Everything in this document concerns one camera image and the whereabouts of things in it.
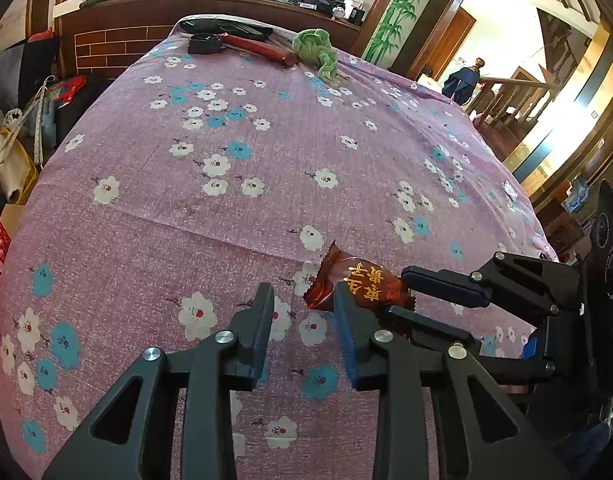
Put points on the purple floral tablecloth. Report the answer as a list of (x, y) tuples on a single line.
[(261, 170)]

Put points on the dark shopping bag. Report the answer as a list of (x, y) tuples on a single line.
[(24, 67)]

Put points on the dark red snack packet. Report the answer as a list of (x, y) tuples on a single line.
[(359, 282)]

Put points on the bamboo wall painting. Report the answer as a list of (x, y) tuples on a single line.
[(399, 10)]

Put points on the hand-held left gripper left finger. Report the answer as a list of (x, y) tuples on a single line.
[(263, 330)]

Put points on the black flat bag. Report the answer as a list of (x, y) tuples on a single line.
[(226, 29)]

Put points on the wooden stair railing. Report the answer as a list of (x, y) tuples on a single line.
[(511, 95)]

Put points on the small black case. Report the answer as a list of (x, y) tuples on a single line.
[(205, 43)]

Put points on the red wallet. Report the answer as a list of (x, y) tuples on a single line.
[(259, 50)]

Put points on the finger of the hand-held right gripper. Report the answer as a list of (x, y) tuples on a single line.
[(446, 287), (436, 327)]

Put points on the dark blue jacket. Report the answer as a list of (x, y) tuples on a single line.
[(461, 85)]

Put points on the green cloth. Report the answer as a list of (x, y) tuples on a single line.
[(316, 50)]

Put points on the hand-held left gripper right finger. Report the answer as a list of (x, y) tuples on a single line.
[(349, 340)]

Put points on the cluttered wooden counter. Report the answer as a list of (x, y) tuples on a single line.
[(126, 35)]

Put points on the small round alarm clock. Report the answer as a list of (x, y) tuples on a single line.
[(339, 12)]

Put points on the wooden door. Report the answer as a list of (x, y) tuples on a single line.
[(451, 45)]

